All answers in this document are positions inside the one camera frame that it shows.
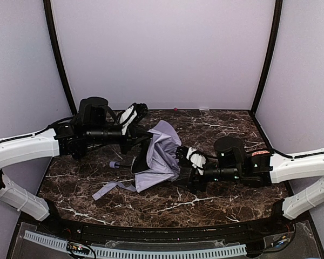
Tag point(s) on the black corner post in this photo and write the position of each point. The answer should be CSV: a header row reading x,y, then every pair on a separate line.
x,y
47,4
268,57

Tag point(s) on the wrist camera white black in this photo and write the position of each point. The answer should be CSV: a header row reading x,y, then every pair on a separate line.
x,y
191,157
132,115

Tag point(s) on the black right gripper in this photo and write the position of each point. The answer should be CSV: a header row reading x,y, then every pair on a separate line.
x,y
193,178

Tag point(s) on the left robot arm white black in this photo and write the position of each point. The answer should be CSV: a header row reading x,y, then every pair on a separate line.
x,y
94,125

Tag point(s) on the right black corner post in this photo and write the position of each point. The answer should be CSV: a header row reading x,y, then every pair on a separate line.
x,y
268,57

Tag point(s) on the left black corner post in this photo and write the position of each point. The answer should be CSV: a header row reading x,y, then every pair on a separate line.
x,y
47,4

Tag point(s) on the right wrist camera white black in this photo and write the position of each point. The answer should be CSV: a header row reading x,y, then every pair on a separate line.
x,y
191,157

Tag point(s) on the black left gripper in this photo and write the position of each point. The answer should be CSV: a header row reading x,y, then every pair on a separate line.
x,y
127,139

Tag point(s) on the red white patterned bowl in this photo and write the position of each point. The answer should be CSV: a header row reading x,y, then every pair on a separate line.
x,y
260,152

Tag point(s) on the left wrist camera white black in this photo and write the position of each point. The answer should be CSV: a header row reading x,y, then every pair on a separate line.
x,y
132,115

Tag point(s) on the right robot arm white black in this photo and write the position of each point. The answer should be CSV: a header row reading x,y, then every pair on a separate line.
x,y
259,168

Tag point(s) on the grey slotted cable duct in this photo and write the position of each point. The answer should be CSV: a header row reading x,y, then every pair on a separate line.
x,y
78,250

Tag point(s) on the lavender folding umbrella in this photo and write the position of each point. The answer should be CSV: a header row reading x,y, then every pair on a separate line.
x,y
161,159

